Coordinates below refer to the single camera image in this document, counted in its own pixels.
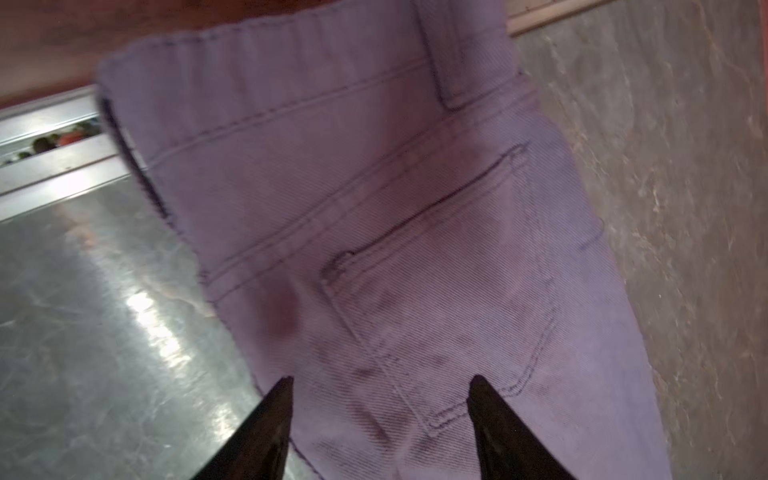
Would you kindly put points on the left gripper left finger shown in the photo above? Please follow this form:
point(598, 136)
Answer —
point(258, 448)

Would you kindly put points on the aluminium front rail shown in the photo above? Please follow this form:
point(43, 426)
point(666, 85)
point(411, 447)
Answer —
point(52, 150)

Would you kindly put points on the purple trousers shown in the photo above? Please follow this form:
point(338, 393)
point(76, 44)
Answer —
point(380, 210)

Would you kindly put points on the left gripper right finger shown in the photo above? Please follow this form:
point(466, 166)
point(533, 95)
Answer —
point(506, 447)

